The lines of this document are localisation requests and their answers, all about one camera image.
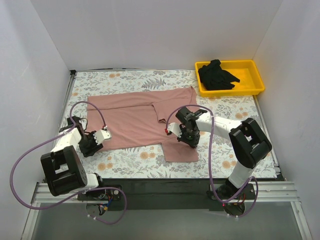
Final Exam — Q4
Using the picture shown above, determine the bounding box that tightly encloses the pink t shirt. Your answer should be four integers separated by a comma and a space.
86, 86, 199, 163

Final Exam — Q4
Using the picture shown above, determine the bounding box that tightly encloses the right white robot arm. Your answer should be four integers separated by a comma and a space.
165, 105, 272, 203

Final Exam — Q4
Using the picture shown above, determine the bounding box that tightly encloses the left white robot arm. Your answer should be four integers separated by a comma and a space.
40, 116, 107, 200

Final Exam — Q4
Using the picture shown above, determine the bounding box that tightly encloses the floral table mat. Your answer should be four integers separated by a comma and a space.
63, 70, 262, 178

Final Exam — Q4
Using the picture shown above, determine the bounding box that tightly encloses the black t shirt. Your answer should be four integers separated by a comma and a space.
198, 59, 240, 91

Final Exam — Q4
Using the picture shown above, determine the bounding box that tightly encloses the yellow plastic bin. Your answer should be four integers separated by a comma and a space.
195, 59, 265, 97

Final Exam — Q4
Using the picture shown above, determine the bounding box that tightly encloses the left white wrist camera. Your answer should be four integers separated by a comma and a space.
93, 128, 112, 145

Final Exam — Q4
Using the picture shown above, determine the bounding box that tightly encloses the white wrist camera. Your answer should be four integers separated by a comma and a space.
165, 122, 182, 138
93, 128, 112, 145

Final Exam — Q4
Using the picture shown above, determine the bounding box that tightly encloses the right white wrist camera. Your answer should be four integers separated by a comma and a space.
165, 122, 182, 138

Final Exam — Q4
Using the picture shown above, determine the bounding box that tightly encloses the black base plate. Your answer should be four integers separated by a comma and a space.
76, 177, 257, 212

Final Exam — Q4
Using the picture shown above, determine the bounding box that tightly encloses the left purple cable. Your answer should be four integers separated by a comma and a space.
9, 101, 128, 225

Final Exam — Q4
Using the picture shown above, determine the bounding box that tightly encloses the purple cable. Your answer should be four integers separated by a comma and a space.
9, 101, 128, 225
164, 104, 258, 221

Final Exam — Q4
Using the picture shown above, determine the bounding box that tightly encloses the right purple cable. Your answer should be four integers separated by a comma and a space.
164, 104, 258, 221

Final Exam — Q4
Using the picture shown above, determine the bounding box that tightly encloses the aluminium frame rail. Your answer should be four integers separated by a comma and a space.
22, 179, 312, 240

